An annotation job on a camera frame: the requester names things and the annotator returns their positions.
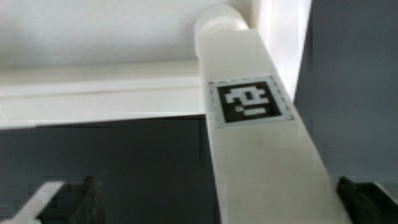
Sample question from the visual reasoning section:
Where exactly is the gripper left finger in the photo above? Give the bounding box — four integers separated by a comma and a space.
5, 176, 106, 224

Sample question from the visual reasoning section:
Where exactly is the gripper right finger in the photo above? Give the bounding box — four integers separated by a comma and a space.
336, 177, 398, 224

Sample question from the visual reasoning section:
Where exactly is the white desk top tray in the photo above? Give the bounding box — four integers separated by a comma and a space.
0, 0, 314, 130

